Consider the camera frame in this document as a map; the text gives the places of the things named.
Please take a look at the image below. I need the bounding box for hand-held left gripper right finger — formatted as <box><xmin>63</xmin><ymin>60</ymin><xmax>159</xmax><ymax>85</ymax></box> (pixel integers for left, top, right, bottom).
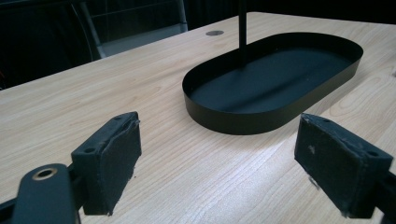
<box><xmin>293</xmin><ymin>113</ymin><xmax>394</xmax><ymax>218</ymax></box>

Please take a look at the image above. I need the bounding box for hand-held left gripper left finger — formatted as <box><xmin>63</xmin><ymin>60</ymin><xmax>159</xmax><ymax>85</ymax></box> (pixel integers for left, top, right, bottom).
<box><xmin>70</xmin><ymin>111</ymin><xmax>143</xmax><ymax>217</ymax></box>

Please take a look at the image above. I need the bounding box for black oval metal tray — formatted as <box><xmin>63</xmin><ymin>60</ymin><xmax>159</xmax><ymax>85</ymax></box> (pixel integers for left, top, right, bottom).
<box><xmin>181</xmin><ymin>0</ymin><xmax>364</xmax><ymax>135</ymax></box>

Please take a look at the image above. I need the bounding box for grey metal chair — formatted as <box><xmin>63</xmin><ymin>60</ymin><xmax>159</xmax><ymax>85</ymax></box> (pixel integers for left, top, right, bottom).
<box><xmin>69</xmin><ymin>0</ymin><xmax>190</xmax><ymax>60</ymax></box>

